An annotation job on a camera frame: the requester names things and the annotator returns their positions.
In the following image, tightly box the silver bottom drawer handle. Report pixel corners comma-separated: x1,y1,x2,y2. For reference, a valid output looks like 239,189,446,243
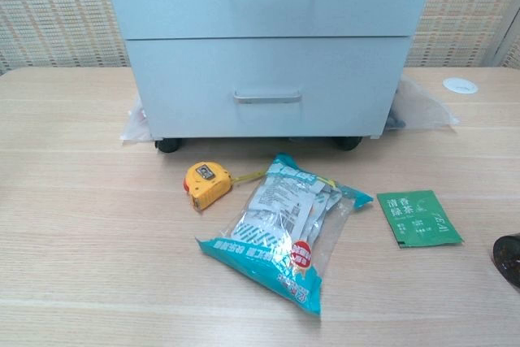
232,87,303,105

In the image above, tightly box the white bottom drawer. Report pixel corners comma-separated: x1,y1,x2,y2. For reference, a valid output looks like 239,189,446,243
125,36,412,140

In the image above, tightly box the yellow tape measure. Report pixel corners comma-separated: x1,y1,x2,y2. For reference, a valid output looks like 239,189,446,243
184,162,271,212

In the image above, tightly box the teal snack packet bag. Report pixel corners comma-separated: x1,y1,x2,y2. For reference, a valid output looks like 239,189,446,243
194,152,375,317

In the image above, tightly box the black caster wheel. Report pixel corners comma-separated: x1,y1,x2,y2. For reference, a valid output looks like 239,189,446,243
331,135,362,151
154,138,183,154

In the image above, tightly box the clear plastic bag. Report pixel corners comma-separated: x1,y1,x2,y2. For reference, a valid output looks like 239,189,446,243
385,76,461,133
119,93,156,145

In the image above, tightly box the green tea sachet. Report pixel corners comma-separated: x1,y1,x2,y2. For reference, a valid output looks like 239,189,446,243
375,189,466,249

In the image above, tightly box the dark brown glossy object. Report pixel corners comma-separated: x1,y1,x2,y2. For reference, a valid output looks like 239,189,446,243
492,232,520,292

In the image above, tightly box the white drawer cabinet frame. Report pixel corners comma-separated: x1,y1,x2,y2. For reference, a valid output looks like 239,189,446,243
97,0,440,141

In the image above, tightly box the white cable grommet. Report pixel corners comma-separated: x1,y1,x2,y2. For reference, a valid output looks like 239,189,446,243
442,76,479,93

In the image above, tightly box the woven bamboo wall screen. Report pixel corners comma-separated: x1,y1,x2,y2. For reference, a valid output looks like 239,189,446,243
0,0,520,77

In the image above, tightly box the grey window frame post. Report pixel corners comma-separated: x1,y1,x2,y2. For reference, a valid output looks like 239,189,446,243
484,4,520,68

